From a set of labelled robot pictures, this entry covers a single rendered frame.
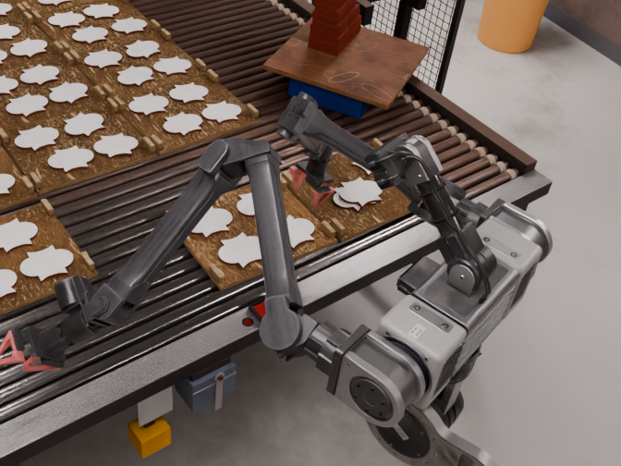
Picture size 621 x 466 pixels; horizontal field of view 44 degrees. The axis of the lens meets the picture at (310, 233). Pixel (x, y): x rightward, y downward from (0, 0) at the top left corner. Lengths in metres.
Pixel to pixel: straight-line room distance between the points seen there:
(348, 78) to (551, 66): 2.89
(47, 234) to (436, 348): 1.37
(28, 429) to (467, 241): 1.12
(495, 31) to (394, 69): 2.62
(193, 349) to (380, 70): 1.41
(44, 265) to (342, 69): 1.35
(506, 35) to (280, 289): 4.33
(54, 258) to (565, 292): 2.43
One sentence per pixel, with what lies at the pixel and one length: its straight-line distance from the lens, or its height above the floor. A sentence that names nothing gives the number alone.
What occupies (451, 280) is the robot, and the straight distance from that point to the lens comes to 1.45.
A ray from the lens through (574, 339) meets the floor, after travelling 3.67.
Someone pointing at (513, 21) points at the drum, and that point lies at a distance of 5.54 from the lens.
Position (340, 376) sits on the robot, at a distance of 1.37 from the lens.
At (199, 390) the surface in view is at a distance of 2.14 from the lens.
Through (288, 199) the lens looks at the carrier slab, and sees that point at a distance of 2.49.
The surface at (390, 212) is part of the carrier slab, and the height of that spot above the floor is 0.94.
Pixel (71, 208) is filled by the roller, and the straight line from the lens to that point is 2.49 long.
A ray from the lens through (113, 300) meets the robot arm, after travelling 1.58.
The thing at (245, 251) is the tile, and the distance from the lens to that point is 2.29.
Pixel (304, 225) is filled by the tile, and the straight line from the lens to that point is 2.39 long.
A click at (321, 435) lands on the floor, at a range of 3.04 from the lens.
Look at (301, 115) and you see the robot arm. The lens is 1.72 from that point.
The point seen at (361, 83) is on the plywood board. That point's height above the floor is 1.04.
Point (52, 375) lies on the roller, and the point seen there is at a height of 0.91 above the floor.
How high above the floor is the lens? 2.53
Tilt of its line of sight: 42 degrees down
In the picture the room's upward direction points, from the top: 8 degrees clockwise
